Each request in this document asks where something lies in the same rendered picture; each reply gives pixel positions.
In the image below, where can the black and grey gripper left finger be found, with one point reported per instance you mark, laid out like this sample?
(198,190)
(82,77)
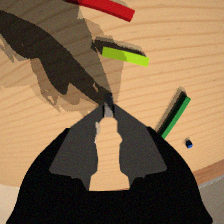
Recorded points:
(72,154)

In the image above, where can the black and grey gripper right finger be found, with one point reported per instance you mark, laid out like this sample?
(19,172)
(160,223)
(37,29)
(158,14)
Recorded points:
(144,153)

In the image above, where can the grey rod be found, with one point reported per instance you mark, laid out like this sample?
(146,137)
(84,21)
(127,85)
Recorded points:
(108,102)

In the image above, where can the red rod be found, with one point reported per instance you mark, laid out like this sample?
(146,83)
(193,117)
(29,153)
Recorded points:
(108,7)

